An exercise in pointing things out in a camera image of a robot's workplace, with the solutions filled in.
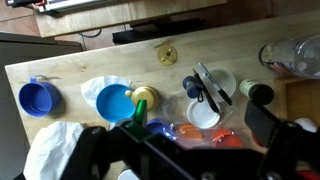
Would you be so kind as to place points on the clear container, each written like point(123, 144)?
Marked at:
point(299, 56)

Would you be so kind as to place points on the white folded paper towel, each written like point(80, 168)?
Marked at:
point(51, 150)

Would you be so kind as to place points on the wooden butcher block cart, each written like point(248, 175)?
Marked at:
point(153, 156)

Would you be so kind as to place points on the black pen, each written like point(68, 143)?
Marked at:
point(208, 96)

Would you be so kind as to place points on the dark blue handled cup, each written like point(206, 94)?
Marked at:
point(38, 98)

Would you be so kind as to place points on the light blue plastic lid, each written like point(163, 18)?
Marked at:
point(113, 105)

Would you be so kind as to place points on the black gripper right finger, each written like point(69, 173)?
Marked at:
point(281, 138)

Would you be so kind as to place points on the small brass disc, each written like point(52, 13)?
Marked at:
point(167, 55)

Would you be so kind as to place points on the wooden storage tray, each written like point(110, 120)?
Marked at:
point(303, 99)

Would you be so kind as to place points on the white round bowl lid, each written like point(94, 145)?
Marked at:
point(226, 81)

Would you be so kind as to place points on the blue plastic bowl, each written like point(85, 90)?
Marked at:
point(157, 126)

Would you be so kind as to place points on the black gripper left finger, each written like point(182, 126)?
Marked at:
point(85, 162)

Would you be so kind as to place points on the black capped spice jar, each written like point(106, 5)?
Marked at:
point(258, 92)

